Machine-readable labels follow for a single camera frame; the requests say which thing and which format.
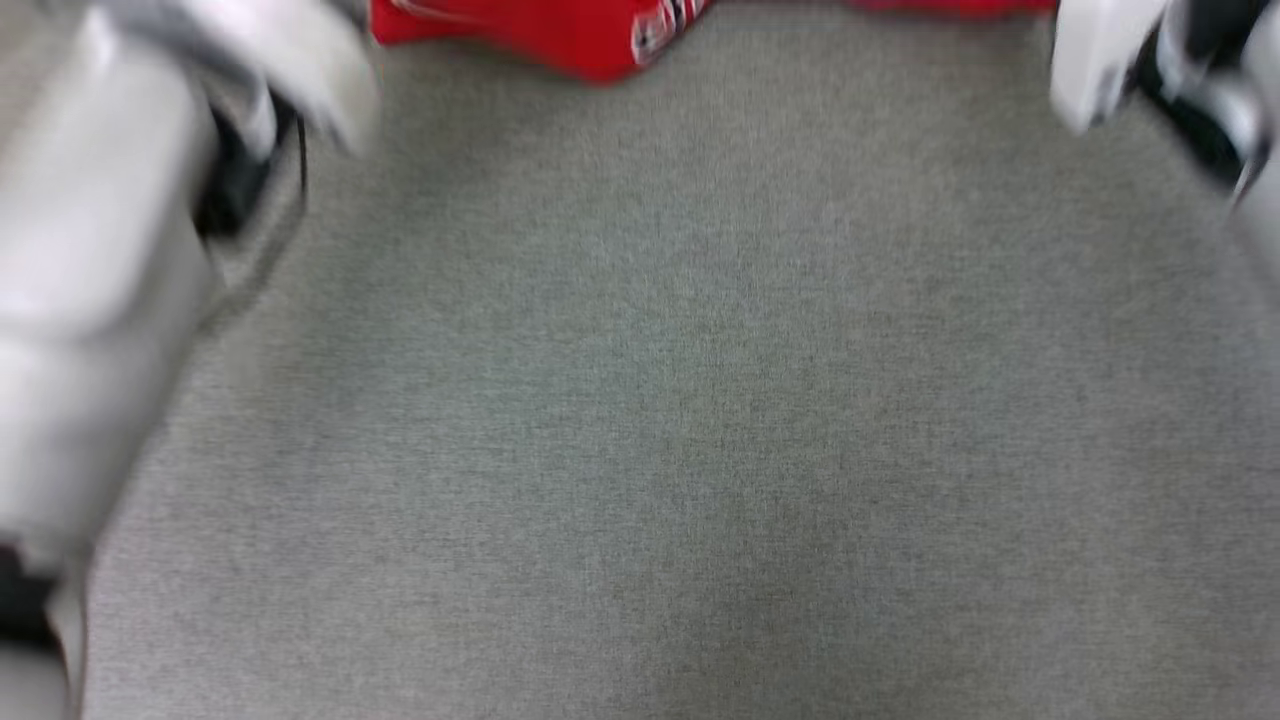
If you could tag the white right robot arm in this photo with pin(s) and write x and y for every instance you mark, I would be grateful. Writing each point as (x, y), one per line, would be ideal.
(1200, 80)

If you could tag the red and white garment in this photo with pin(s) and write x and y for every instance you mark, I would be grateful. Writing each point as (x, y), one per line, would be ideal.
(570, 35)

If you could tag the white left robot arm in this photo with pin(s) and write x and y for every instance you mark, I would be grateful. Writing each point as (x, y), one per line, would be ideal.
(90, 270)

